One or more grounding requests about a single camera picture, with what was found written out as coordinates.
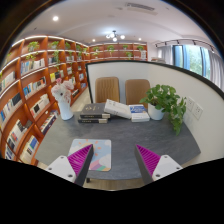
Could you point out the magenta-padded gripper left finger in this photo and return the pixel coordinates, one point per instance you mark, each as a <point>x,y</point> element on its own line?
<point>61,166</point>

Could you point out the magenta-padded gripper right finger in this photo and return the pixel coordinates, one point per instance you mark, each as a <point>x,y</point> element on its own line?
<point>164,166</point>

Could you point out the pastel sun print mouse pad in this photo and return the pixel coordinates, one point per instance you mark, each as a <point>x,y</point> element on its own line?
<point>101,153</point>

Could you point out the white plant pot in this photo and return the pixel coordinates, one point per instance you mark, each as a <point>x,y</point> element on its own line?
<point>155,113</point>

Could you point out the white ceramic vase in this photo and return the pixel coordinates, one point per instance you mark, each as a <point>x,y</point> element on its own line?
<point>65,111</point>

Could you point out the dark hardcover book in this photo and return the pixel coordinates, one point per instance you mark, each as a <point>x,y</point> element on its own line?
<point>93,110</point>
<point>92,120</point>

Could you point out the white book with blue cover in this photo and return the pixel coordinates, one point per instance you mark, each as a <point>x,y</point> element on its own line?
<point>139,115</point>

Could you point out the green leafy pothos plant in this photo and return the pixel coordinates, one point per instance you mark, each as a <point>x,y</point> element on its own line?
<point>165,96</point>

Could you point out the thick white book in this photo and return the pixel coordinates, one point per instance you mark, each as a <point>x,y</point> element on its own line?
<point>117,108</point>

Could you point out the pink and white flower bouquet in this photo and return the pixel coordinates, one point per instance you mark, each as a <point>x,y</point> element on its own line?
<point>61,90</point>

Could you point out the orange wooden bookshelf unit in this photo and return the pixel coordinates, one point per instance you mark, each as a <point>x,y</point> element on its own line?
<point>30,96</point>

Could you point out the tan upholstered chair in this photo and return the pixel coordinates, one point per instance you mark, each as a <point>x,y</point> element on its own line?
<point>136,91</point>
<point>107,89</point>

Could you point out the window with curtains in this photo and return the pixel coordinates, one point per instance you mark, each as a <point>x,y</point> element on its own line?
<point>193,60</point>

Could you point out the multi-bulb ceiling lamp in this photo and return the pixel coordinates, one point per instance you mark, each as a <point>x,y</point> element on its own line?
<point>114,35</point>

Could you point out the recessed ceiling spotlights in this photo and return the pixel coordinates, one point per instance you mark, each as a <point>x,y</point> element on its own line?
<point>55,18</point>

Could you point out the ceiling air vent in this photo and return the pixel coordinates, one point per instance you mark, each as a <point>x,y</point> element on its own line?
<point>140,8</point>

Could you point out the white wall outlet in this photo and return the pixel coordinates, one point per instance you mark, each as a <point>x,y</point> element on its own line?
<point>190,104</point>
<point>198,111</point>

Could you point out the black track light rail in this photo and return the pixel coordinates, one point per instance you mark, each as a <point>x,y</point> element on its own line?
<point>186,41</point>

